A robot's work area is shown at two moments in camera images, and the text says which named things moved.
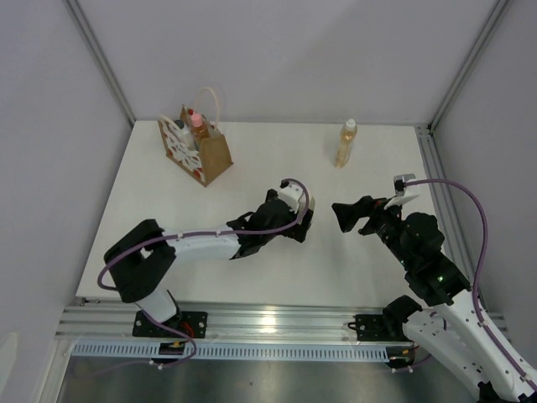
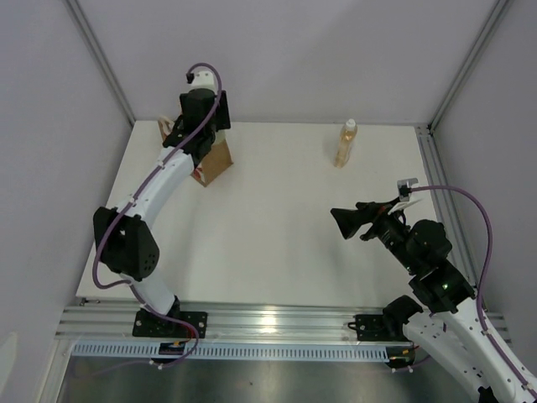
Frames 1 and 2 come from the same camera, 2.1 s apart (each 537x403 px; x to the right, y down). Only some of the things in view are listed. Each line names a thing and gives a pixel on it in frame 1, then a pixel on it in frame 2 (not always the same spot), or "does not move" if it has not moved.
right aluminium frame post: [498, 12] does not move
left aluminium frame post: [88, 32] does not move
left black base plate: [193, 323] does not move
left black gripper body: [297, 232] to [221, 121]
